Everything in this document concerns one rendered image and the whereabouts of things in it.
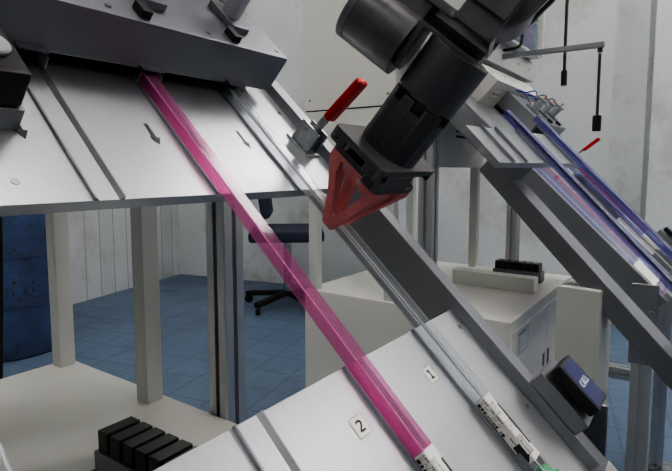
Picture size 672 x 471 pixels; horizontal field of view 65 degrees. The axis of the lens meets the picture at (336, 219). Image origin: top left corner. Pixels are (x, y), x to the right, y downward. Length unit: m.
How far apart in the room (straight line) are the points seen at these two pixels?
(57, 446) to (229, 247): 0.35
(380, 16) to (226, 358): 0.56
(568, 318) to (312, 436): 0.56
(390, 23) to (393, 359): 0.27
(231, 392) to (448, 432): 0.48
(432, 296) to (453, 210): 2.76
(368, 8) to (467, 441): 0.35
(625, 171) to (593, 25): 1.12
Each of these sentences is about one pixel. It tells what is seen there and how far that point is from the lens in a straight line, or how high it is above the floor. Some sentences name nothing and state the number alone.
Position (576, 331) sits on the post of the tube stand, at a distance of 0.85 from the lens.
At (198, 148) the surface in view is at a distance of 0.49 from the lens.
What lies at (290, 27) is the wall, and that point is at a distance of 4.65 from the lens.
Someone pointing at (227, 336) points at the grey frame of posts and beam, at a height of 0.75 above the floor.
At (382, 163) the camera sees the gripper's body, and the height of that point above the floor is 1.00.
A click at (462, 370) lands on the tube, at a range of 0.49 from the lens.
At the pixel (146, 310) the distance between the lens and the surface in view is 0.90.
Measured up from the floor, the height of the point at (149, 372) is 0.67.
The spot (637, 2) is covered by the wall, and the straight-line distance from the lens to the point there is 4.18.
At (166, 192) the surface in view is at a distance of 0.44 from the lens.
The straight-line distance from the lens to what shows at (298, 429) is 0.35.
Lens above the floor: 1.00
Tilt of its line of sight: 5 degrees down
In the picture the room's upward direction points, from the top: straight up
